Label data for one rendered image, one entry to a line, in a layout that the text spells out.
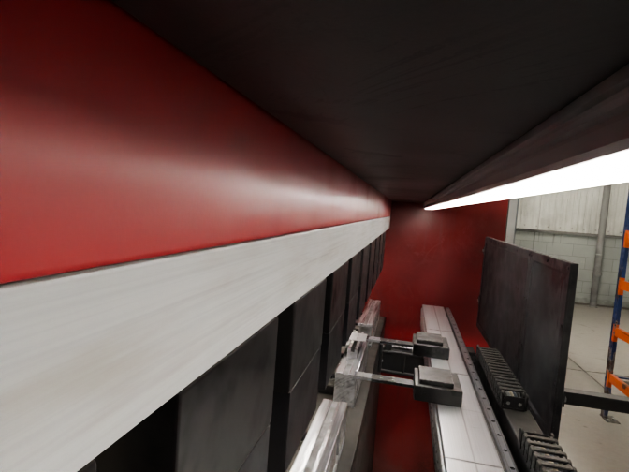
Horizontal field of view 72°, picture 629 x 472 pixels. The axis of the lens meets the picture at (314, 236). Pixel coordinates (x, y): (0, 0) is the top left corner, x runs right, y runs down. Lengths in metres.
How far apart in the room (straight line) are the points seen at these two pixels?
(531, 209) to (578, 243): 1.03
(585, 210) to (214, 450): 9.04
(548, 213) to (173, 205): 8.88
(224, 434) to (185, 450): 0.05
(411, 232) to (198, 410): 2.08
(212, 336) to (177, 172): 0.09
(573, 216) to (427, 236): 6.98
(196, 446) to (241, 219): 0.12
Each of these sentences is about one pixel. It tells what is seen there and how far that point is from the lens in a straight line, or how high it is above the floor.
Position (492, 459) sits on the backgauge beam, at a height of 0.98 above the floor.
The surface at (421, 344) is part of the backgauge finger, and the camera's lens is 1.43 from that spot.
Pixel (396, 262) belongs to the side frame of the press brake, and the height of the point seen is 1.16.
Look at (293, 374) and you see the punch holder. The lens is 0.42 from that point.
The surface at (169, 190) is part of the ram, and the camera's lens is 0.18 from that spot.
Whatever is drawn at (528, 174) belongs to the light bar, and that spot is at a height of 1.45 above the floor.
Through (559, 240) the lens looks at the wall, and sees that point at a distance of 9.07.
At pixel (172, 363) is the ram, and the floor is 1.36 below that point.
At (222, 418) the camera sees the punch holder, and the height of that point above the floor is 1.31.
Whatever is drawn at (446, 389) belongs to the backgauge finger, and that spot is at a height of 1.02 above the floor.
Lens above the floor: 1.43
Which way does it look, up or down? 4 degrees down
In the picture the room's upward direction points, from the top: 4 degrees clockwise
